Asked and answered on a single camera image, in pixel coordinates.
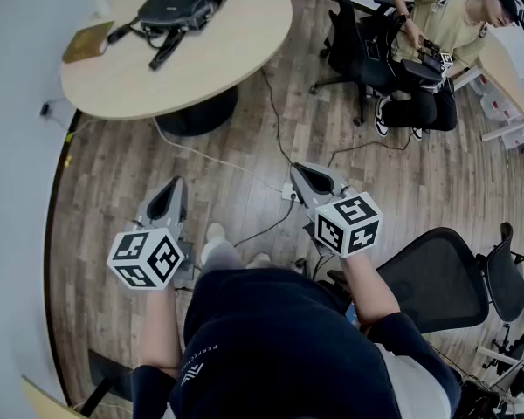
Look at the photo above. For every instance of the black power adapter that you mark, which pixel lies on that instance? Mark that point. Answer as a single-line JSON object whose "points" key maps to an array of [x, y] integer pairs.
{"points": [[44, 109]]}

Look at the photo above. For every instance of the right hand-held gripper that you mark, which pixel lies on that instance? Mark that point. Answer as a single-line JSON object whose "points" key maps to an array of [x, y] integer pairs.
{"points": [[349, 225]]}

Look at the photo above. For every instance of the white paper cup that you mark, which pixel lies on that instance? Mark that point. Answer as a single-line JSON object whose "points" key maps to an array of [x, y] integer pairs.
{"points": [[99, 0]]}

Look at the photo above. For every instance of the person's left forearm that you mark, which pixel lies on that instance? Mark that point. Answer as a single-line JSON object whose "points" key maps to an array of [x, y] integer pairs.
{"points": [[159, 330]]}

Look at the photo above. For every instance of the group of white storage boxes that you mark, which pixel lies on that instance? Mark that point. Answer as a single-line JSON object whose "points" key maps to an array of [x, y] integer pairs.
{"points": [[498, 107]]}

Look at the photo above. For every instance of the brown hardcover book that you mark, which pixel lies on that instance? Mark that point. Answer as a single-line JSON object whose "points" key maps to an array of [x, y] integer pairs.
{"points": [[87, 42]]}

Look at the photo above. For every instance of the person's leg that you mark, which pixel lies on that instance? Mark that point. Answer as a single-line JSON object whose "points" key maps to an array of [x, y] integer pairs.
{"points": [[218, 251], [258, 261]]}

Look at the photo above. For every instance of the white power strip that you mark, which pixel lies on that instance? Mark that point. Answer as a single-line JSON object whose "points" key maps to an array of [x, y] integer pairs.
{"points": [[289, 191]]}

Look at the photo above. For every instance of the black mesh office chair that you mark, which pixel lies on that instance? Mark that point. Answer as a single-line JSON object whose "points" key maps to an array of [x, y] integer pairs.
{"points": [[441, 277], [506, 277]]}

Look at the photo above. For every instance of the person's right leg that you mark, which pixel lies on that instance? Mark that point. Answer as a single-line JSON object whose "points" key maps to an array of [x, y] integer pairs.
{"points": [[258, 261]]}

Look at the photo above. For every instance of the person's right forearm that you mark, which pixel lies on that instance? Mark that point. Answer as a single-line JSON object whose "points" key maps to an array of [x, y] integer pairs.
{"points": [[371, 290]]}

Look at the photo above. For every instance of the light wooden desk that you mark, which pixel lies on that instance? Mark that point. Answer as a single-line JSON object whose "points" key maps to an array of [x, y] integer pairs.
{"points": [[506, 72]]}

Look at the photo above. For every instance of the person's left leg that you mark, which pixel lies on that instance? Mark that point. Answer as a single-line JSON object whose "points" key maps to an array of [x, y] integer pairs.
{"points": [[218, 251]]}

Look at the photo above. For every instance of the person's torso in navy shirt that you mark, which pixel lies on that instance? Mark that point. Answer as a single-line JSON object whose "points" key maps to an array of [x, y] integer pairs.
{"points": [[266, 343]]}

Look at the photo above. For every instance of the black round table base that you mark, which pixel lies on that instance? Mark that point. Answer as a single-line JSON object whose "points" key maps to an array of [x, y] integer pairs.
{"points": [[201, 116]]}

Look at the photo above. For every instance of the black leather backpack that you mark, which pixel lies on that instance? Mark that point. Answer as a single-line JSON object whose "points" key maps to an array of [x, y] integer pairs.
{"points": [[179, 2]]}

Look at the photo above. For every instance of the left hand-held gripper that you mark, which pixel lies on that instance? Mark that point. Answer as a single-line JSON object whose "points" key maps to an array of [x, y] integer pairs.
{"points": [[144, 256]]}

